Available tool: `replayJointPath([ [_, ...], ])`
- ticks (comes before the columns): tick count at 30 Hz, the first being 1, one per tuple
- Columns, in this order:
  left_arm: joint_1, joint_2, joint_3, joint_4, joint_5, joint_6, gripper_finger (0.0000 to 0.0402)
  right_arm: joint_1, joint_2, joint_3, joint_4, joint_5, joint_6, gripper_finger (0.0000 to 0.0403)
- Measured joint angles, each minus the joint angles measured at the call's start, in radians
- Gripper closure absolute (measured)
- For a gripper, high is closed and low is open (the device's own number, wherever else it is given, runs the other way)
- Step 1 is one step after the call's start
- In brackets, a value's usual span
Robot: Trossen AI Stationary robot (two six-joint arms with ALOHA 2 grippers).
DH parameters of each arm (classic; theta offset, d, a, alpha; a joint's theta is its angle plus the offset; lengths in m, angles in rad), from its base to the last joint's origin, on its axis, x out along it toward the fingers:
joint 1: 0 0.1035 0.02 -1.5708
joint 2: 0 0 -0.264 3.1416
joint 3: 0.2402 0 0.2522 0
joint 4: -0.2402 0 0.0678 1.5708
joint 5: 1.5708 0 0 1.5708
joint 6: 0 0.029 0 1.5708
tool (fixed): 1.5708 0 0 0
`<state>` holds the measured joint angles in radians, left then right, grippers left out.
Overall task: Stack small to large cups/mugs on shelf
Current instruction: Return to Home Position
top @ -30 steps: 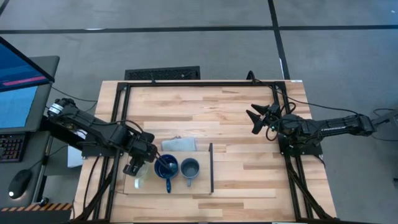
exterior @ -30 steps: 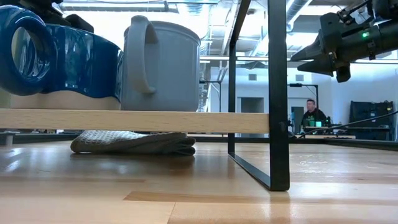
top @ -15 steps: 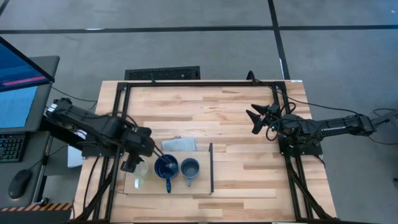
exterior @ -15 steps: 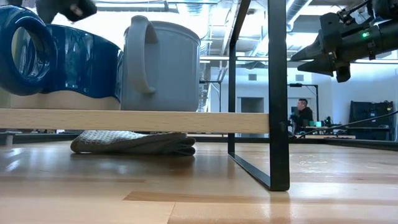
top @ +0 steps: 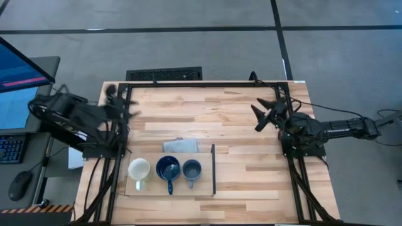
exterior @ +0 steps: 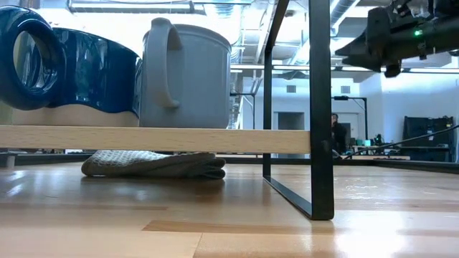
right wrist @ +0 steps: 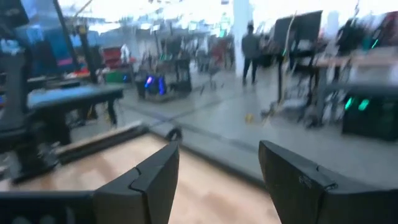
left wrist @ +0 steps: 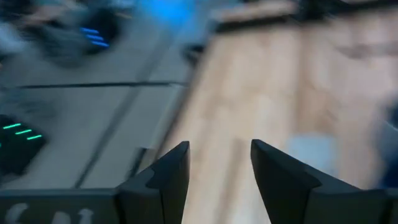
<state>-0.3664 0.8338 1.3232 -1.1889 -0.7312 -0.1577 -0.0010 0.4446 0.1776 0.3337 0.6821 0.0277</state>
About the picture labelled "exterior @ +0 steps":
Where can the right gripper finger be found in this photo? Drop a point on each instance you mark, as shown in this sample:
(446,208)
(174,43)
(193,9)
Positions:
(373,43)

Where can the large grey ceramic mug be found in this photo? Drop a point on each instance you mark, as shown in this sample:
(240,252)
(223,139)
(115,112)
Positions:
(201,79)

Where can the grey waffle-weave cloth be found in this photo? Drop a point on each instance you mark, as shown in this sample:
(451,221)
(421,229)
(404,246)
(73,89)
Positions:
(150,165)

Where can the blue mug with cream base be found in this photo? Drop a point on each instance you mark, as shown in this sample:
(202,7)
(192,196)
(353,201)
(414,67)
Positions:
(93,68)

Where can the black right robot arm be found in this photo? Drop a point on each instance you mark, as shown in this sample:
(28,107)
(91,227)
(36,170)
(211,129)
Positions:
(448,6)

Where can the person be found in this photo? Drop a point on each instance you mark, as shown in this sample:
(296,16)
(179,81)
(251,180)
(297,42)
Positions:
(340,134)

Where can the tall black cabinet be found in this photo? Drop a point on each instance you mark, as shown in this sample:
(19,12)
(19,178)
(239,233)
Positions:
(426,138)

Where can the wood-topped workbench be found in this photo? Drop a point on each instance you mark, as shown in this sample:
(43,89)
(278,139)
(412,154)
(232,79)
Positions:
(380,152)

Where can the long ceiling light bar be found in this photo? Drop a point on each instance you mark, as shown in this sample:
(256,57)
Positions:
(251,67)

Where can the wall air vent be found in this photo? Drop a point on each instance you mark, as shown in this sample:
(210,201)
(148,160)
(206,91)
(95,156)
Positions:
(291,89)
(345,89)

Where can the black camera rig frame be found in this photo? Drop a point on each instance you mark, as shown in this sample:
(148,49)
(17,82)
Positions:
(340,97)

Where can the black table edge rail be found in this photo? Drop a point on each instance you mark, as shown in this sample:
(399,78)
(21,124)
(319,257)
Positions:
(412,165)

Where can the wooden shelf with black frame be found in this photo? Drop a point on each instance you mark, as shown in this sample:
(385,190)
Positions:
(143,139)

